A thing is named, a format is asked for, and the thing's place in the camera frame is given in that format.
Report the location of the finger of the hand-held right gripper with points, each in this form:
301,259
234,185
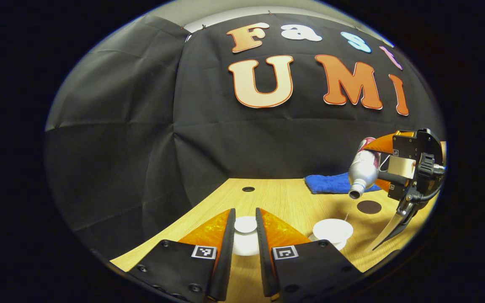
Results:
383,144
383,185

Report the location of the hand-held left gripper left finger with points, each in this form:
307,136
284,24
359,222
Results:
227,261

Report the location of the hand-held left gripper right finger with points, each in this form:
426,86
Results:
263,261

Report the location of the dark round coaster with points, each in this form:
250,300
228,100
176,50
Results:
369,207

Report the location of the silver water bottle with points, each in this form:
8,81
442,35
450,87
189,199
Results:
362,168

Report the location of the white teacup lid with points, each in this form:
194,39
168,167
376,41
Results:
245,225

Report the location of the white teacup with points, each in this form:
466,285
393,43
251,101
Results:
333,229

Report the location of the blue towel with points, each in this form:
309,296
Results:
326,184

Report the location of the white saucer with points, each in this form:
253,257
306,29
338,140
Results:
340,246

